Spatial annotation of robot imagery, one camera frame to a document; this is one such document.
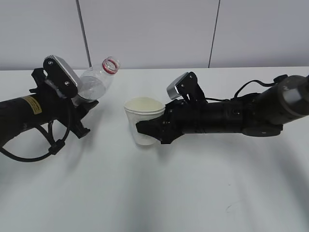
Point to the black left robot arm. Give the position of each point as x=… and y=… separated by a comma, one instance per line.
x=14, y=116

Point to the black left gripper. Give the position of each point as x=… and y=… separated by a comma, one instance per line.
x=47, y=105

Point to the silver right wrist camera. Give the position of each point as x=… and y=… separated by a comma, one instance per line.
x=186, y=86

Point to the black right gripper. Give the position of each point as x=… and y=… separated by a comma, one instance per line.
x=179, y=118

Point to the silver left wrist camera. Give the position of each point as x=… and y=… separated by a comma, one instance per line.
x=62, y=76

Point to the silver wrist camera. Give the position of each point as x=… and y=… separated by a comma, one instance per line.
x=62, y=76
x=186, y=86

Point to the clear plastic water bottle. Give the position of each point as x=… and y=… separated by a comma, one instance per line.
x=97, y=79

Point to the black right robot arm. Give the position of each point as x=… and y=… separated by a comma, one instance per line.
x=263, y=114

